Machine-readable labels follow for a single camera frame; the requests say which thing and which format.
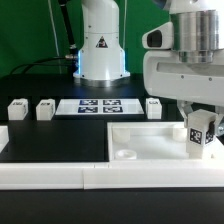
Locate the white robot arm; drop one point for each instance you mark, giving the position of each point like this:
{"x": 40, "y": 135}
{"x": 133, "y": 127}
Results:
{"x": 178, "y": 45}

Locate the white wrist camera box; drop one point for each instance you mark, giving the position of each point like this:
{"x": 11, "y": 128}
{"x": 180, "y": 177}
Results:
{"x": 160, "y": 38}

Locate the white U-shaped obstacle fence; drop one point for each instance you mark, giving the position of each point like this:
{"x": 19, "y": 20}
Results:
{"x": 113, "y": 174}

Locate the white marker base plate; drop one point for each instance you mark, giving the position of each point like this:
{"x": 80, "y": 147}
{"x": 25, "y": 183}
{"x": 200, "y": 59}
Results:
{"x": 99, "y": 107}

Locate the white square table top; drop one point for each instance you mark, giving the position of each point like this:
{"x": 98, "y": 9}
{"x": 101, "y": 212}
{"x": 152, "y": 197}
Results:
{"x": 147, "y": 141}

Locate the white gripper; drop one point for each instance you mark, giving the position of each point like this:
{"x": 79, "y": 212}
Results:
{"x": 165, "y": 76}

